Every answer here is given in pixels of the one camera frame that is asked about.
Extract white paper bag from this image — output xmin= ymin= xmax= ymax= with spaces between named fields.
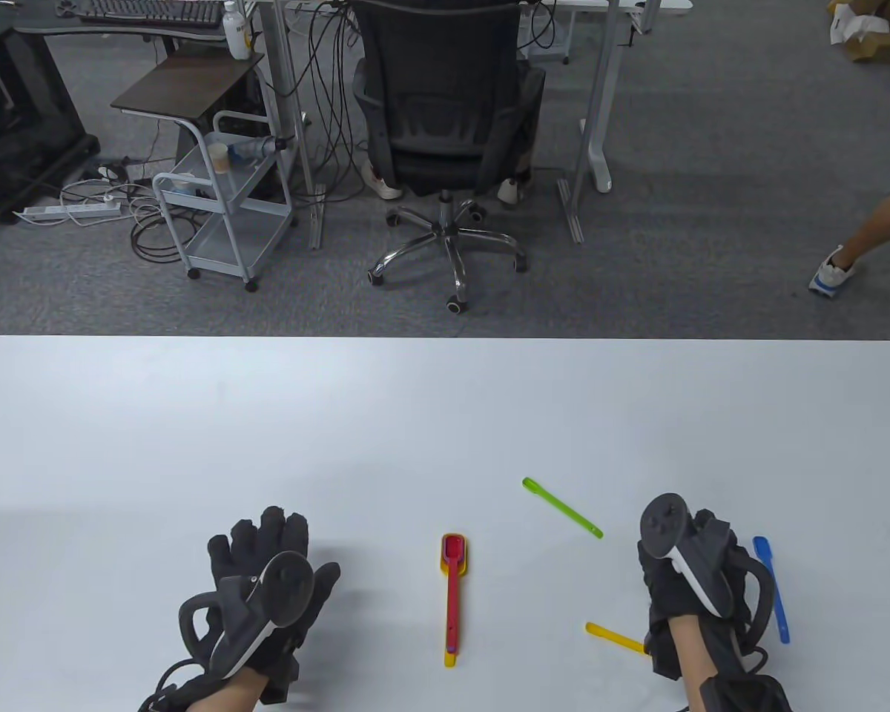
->
xmin=831 ymin=4 xmax=890 ymax=47

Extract white metal frame desk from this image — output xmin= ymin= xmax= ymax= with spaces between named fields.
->
xmin=256 ymin=0 xmax=694 ymax=249

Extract green measuring spoon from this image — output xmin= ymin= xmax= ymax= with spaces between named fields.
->
xmin=522 ymin=477 xmax=604 ymax=540

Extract black coiled cable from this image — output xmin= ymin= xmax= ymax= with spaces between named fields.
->
xmin=130 ymin=197 xmax=194 ymax=264

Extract white storage box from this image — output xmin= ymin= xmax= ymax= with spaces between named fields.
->
xmin=527 ymin=11 xmax=572 ymax=64

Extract black hanging cable bundle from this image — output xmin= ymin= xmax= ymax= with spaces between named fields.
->
xmin=297 ymin=0 xmax=375 ymax=202

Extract white floor cables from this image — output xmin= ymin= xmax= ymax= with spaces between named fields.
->
xmin=58 ymin=177 xmax=165 ymax=227

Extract small yellow measuring spoon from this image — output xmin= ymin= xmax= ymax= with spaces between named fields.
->
xmin=585 ymin=622 xmax=650 ymax=655

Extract small red measuring spoon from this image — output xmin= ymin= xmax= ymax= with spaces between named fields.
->
xmin=445 ymin=535 xmax=465 ymax=650

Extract black and white hand controller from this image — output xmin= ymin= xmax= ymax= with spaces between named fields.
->
xmin=640 ymin=492 xmax=777 ymax=657
xmin=178 ymin=551 xmax=317 ymax=679

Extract black cabinet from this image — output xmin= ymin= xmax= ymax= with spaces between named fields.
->
xmin=0 ymin=22 xmax=101 ymax=223

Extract black wrist camera strap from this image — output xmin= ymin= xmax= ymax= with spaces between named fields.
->
xmin=139 ymin=660 xmax=223 ymax=712
xmin=697 ymin=671 xmax=794 ymax=712

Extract large yellow measuring spoon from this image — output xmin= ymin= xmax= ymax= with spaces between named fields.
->
xmin=441 ymin=533 xmax=469 ymax=668

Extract black desk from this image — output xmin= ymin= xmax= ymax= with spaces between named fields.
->
xmin=0 ymin=0 xmax=251 ymax=56

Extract person's right hand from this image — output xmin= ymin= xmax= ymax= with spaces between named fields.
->
xmin=636 ymin=508 xmax=776 ymax=676

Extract brown side table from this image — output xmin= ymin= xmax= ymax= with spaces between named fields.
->
xmin=110 ymin=52 xmax=266 ymax=123

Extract person's left forearm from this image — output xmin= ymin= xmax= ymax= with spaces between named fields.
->
xmin=189 ymin=671 xmax=268 ymax=712

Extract small blue measuring spoon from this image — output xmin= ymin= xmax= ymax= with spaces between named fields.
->
xmin=753 ymin=536 xmax=791 ymax=645

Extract grey metal utility cart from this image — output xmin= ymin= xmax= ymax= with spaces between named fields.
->
xmin=152 ymin=110 xmax=297 ymax=292

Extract white plastic bottle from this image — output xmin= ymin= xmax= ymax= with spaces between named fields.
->
xmin=221 ymin=0 xmax=254 ymax=60

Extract person's left hand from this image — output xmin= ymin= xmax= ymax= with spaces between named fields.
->
xmin=193 ymin=507 xmax=340 ymax=703

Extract person's right forearm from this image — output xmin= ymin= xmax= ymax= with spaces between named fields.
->
xmin=666 ymin=614 xmax=720 ymax=712

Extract cardboard box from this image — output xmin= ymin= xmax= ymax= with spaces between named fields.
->
xmin=831 ymin=0 xmax=890 ymax=64

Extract white power strip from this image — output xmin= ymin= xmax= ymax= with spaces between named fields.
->
xmin=13 ymin=202 xmax=123 ymax=225

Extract blue grey tool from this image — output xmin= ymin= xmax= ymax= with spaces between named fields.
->
xmin=228 ymin=136 xmax=295 ymax=162

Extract black keyboard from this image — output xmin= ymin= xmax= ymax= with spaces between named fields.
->
xmin=80 ymin=0 xmax=225 ymax=30

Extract black mesh office chair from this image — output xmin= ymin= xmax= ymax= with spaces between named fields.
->
xmin=350 ymin=0 xmax=548 ymax=314

